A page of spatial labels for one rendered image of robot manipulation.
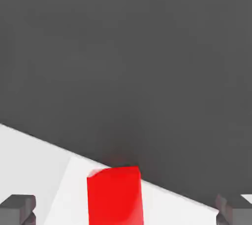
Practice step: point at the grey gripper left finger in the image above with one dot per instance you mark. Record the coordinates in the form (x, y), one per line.
(15, 209)

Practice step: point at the small red cube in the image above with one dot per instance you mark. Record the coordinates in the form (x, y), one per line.
(115, 197)

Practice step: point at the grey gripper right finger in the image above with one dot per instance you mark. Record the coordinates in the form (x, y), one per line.
(234, 212)

